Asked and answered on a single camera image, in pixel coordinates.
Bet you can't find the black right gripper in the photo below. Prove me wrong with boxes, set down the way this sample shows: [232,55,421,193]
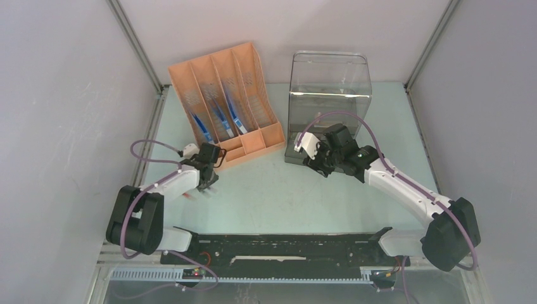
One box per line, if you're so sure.
[302,137,342,179]

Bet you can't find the blue folder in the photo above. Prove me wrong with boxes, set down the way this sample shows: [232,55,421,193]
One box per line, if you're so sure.
[212,99,234,138]
[224,85,248,135]
[189,111,215,144]

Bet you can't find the grey transparent drawer unit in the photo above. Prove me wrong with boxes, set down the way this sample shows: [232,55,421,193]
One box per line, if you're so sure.
[284,51,372,165]

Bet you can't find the red pen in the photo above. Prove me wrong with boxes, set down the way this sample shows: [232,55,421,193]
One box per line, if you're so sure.
[183,193,197,201]

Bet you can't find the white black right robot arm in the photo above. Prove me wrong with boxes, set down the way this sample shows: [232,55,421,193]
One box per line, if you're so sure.
[294,123,481,272]

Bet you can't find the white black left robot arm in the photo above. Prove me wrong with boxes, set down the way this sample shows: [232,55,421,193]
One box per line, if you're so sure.
[106,142,227,264]

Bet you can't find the orange plastic desk organizer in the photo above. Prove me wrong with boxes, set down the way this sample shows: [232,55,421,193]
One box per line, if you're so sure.
[168,42,286,170]

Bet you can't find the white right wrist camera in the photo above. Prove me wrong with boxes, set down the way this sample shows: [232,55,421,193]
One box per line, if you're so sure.
[294,132,321,160]

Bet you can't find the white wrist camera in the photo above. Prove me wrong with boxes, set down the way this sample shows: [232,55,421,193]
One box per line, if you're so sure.
[178,143,199,159]
[294,132,321,160]

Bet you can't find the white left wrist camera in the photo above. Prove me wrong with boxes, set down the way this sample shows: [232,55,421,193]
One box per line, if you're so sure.
[178,143,199,159]

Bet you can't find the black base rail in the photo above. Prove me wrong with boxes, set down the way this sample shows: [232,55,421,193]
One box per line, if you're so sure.
[184,227,411,282]

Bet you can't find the aluminium frame post right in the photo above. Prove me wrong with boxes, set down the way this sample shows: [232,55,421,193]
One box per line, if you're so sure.
[404,0,462,93]

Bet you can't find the aluminium frame post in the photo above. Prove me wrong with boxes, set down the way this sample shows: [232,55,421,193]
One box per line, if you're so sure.
[104,0,165,95]
[404,0,462,93]

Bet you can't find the aluminium frame post left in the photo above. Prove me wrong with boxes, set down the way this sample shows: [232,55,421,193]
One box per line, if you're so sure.
[104,0,165,95]

